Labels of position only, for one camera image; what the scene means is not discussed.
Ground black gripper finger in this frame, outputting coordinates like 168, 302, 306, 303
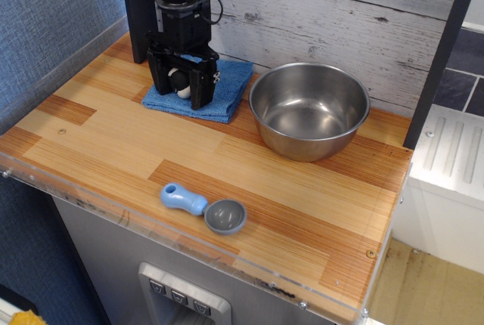
147, 48, 173, 95
188, 60, 220, 110

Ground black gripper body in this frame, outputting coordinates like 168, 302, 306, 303
146, 0, 219, 73

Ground plush sushi roll toy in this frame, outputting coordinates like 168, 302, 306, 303
168, 67, 191, 99

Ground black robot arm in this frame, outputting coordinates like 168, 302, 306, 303
125, 0, 220, 110

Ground blue folded cloth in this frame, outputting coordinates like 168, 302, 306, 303
141, 60, 253, 124

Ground orange yellow object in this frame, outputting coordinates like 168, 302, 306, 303
8, 311, 47, 325

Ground stainless steel bowl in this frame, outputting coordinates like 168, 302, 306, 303
249, 63, 371, 162

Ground blue grey toy scoop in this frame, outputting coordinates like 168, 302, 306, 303
160, 183, 247, 235

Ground grey toy kitchen cabinet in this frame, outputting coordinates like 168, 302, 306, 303
54, 199, 328, 324

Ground silver dispenser button panel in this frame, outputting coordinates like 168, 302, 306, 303
138, 262, 232, 324

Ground white ridged side cabinet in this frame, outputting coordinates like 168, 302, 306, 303
392, 105, 483, 273

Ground dark right vertical post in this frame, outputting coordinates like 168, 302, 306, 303
403, 0, 471, 150

